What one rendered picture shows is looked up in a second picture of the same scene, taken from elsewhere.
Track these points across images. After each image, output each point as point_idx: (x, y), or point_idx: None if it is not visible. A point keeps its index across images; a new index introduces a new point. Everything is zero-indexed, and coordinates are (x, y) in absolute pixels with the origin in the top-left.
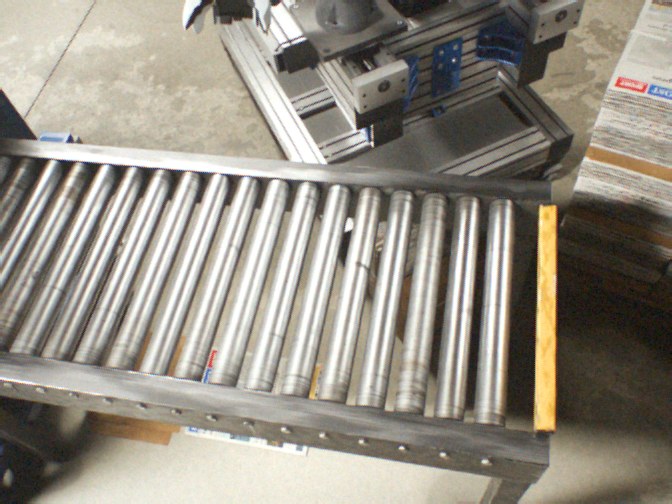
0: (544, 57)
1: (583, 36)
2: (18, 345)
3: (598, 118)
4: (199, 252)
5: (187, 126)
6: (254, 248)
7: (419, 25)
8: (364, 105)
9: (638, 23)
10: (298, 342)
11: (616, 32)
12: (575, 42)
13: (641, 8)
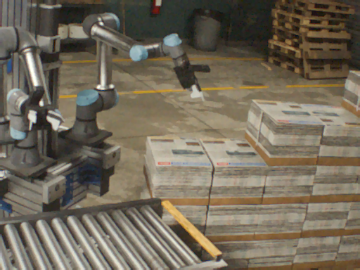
0: (108, 179)
1: (95, 197)
2: None
3: (155, 182)
4: (24, 252)
5: None
6: (51, 243)
7: (53, 167)
8: (49, 198)
9: (151, 147)
10: (101, 266)
11: (109, 193)
12: (93, 200)
13: (114, 181)
